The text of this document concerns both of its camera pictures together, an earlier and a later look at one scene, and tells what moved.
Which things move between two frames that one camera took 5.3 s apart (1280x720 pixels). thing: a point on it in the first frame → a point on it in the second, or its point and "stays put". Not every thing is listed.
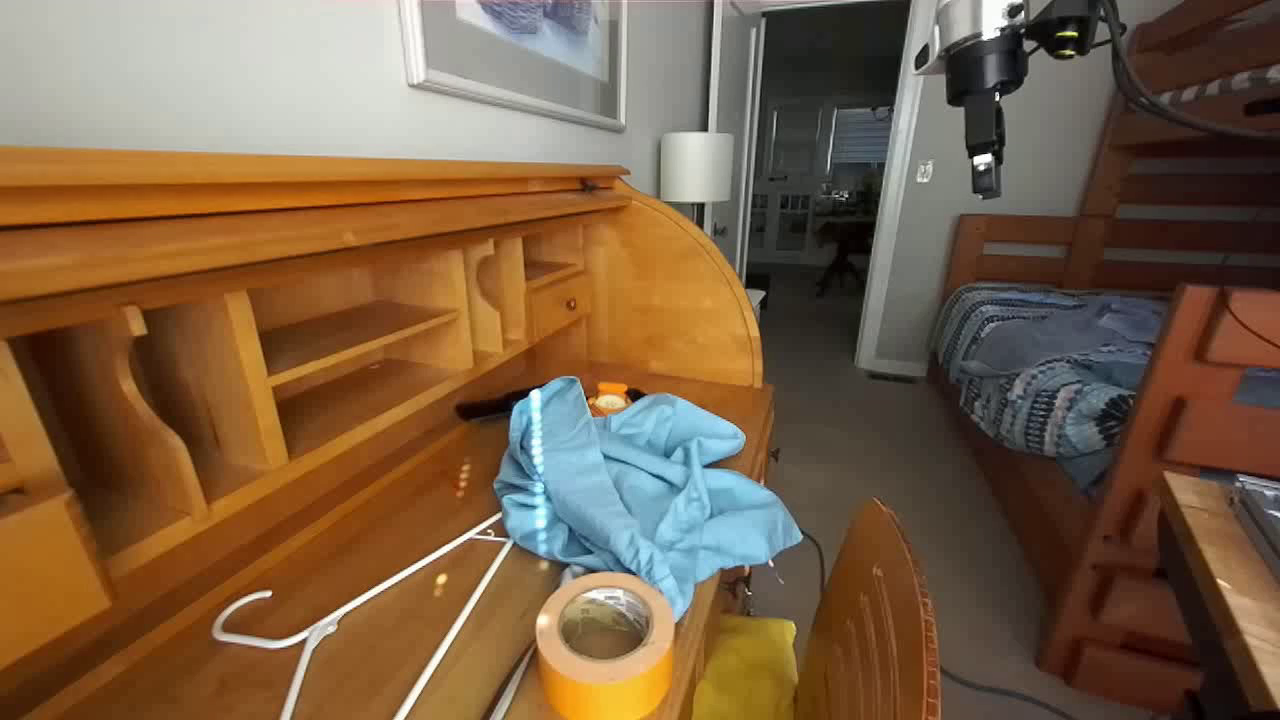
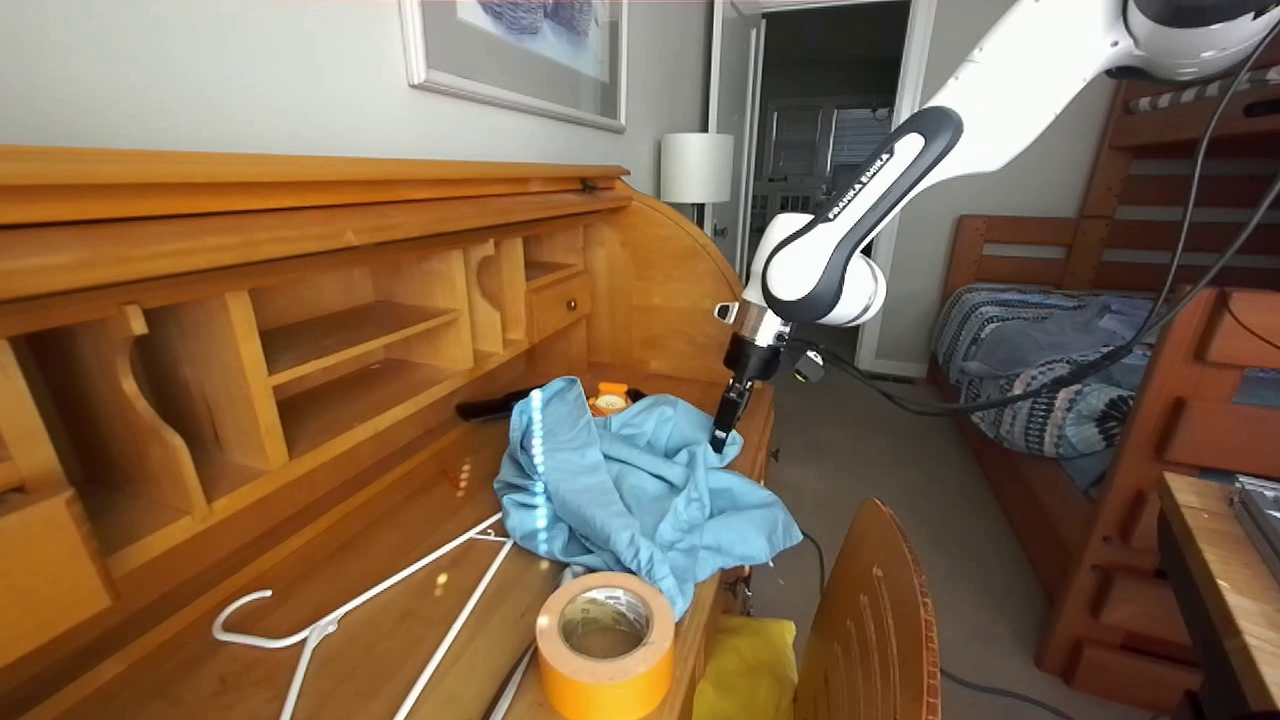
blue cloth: x=634 y=487 stays put
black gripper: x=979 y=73 → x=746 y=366
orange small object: x=608 y=395 stays put
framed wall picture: x=535 y=59 stays put
